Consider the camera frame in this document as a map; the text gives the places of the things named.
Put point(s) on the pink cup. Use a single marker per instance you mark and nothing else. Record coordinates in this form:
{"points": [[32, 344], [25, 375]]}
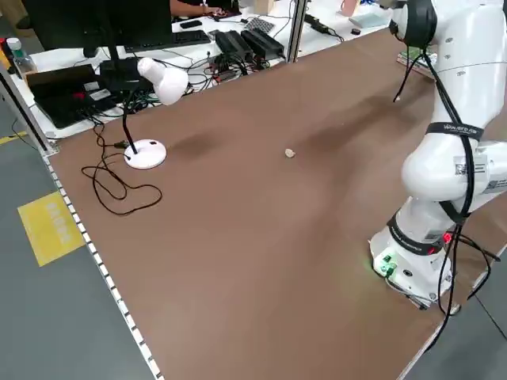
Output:
{"points": [[350, 7]]}

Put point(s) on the black finned power supply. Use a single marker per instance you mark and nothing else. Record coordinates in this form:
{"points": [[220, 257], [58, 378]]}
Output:
{"points": [[233, 43], [263, 39]]}

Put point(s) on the yellow floor sticker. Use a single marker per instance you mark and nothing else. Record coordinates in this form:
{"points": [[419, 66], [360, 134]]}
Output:
{"points": [[49, 229]]}

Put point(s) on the black flat device with labels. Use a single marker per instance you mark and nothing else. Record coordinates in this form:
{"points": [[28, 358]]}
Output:
{"points": [[59, 99]]}

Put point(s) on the grey perforated plate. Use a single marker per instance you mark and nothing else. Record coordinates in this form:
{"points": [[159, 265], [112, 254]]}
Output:
{"points": [[259, 24]]}

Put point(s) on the light blue pad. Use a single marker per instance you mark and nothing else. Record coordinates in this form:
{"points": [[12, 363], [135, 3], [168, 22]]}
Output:
{"points": [[370, 19]]}

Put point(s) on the person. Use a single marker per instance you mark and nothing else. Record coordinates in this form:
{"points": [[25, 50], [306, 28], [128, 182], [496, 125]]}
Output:
{"points": [[186, 7]]}

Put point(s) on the black keyboard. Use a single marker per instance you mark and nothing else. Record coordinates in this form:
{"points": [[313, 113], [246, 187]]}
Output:
{"points": [[186, 38]]}

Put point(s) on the green cover book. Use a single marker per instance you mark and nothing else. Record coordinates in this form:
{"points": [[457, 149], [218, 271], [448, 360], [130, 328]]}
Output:
{"points": [[416, 55]]}

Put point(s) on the clear bottle with white cap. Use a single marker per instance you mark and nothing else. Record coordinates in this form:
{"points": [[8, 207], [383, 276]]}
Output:
{"points": [[17, 55]]}

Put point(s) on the white desk lamp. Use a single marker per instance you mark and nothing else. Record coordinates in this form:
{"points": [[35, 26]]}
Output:
{"points": [[162, 81]]}

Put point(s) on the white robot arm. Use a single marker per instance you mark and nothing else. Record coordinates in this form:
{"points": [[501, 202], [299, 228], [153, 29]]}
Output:
{"points": [[435, 170]]}

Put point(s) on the black phone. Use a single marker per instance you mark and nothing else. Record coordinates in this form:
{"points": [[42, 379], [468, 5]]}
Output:
{"points": [[191, 24]]}

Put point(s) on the black computer monitor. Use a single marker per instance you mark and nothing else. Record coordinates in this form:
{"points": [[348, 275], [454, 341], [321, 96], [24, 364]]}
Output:
{"points": [[99, 20]]}

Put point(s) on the slanted aluminium frame post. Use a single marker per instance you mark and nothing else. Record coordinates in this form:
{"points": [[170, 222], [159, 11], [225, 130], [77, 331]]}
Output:
{"points": [[21, 111]]}

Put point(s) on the light wooden box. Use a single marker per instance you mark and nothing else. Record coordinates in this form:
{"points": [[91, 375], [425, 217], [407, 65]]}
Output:
{"points": [[263, 6]]}

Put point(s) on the small beige crumpled scrap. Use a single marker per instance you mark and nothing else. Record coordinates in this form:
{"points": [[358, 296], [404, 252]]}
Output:
{"points": [[290, 153]]}

